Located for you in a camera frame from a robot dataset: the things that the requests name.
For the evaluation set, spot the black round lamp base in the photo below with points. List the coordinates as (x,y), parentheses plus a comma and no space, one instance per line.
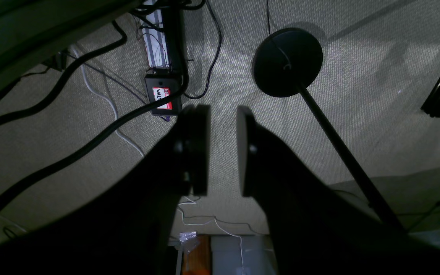
(285,61)

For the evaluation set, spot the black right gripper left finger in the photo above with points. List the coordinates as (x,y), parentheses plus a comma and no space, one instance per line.
(125,230)

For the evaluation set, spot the black lamp pole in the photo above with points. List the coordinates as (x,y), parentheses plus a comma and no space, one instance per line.
(377,201)

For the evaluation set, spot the black power adapter red label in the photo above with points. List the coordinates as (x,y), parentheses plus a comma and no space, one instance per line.
(160,86)

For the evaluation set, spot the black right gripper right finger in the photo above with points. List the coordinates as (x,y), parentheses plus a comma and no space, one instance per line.
(313,230)

